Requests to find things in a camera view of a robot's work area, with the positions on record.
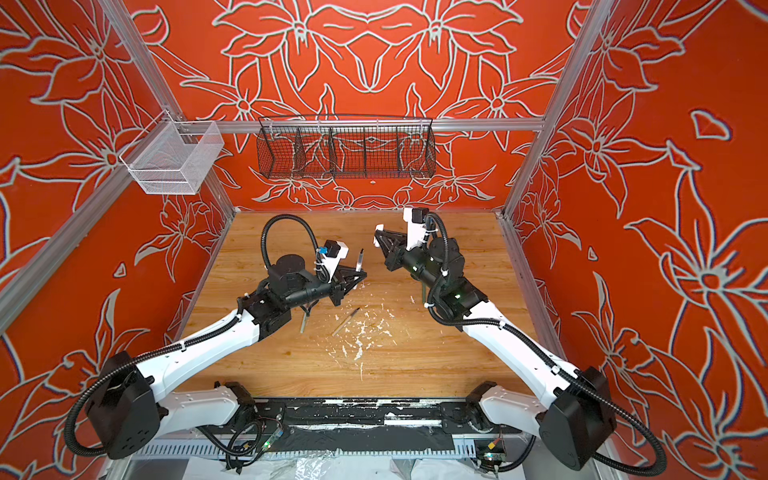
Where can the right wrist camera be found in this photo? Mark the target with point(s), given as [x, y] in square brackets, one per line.
[417, 231]

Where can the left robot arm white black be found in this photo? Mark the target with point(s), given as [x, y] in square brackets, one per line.
[128, 405]

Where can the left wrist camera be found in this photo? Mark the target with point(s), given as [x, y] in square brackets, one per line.
[331, 254]

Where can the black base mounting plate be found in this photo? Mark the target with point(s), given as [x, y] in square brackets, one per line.
[449, 415]

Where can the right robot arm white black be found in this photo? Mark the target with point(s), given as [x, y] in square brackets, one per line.
[574, 414]

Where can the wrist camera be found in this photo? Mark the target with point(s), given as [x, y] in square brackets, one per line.
[331, 254]
[417, 231]

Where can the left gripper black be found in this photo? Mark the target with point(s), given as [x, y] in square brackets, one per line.
[339, 286]

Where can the pink pen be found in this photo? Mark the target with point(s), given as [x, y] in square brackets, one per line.
[360, 259]

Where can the clear plastic bin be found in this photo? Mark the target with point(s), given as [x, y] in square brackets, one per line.
[168, 161]

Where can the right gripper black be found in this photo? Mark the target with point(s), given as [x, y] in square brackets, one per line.
[394, 257]

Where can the black wire basket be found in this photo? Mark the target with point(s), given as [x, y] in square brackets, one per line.
[354, 147]

